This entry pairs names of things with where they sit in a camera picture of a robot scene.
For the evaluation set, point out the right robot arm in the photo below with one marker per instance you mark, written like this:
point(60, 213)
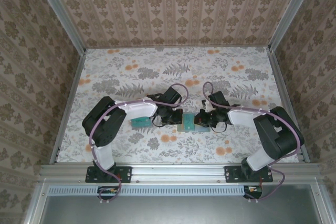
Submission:
point(278, 134)

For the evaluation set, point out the grey metal panel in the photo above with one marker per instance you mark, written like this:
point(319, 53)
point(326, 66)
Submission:
point(178, 211)

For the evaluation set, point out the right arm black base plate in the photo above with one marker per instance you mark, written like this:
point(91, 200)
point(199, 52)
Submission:
point(231, 174)

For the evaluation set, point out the aluminium frame post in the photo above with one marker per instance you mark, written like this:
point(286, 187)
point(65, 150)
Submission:
point(292, 11)
point(60, 14)

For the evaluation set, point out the left aluminium side rail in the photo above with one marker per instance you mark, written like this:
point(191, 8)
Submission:
point(68, 106)

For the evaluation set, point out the right aluminium side rail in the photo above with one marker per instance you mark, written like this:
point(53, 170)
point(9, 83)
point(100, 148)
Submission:
point(282, 87)

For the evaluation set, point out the green circuit board piece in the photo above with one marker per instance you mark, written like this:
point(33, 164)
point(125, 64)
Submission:
point(132, 127)

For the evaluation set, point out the left aluminium frame post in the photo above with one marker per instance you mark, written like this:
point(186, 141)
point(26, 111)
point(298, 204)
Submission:
point(60, 14)

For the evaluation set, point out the aluminium side rail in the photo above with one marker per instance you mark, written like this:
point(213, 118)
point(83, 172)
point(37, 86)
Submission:
point(282, 87)
point(68, 106)

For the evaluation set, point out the right aluminium frame post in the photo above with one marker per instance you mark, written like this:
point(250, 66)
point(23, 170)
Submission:
point(292, 11)

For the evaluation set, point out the aluminium front frame rail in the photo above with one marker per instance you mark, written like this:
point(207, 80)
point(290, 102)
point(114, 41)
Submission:
point(178, 172)

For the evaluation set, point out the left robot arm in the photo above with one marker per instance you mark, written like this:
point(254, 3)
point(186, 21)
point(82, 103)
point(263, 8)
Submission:
point(103, 127)

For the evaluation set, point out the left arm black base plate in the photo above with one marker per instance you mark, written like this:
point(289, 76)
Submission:
point(126, 174)

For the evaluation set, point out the mint green card holder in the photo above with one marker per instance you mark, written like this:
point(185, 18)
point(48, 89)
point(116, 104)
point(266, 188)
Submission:
point(202, 129)

